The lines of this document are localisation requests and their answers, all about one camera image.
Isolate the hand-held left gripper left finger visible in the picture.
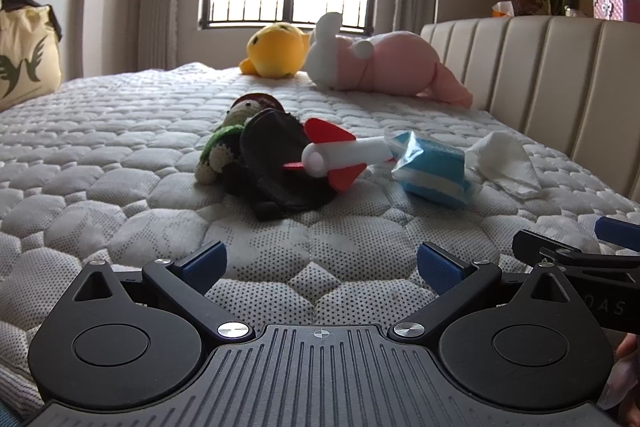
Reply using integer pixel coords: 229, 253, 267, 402
75, 241, 256, 342

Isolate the red and white toy rocket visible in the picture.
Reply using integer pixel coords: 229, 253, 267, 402
281, 118, 401, 192

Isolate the cream tote bag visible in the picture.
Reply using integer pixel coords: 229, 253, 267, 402
0, 4, 65, 112

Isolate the pink and white plush toy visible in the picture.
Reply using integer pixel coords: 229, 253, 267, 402
305, 12, 473, 110

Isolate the white quilted mattress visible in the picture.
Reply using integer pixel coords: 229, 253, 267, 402
0, 62, 640, 427

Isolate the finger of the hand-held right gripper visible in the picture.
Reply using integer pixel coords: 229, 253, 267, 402
512, 229, 640, 280
595, 216, 640, 255

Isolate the black pouch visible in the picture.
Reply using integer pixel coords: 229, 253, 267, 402
239, 109, 341, 222

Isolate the white tissue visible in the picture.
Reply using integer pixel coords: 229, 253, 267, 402
465, 131, 543, 198

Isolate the pink patterned box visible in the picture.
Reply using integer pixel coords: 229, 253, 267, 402
592, 0, 627, 22

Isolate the person's right hand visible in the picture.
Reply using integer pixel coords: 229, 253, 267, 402
602, 332, 640, 413

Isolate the crochet doll with green top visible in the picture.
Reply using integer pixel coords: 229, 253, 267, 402
195, 93, 286, 184

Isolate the beige padded headboard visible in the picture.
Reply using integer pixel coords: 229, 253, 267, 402
420, 14, 640, 208

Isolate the yellow plush toy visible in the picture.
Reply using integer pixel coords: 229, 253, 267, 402
239, 22, 311, 80

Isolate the blue and white wrapped packet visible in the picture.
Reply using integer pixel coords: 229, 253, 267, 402
390, 131, 473, 210

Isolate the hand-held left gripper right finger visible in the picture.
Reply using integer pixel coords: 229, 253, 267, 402
387, 241, 576, 343

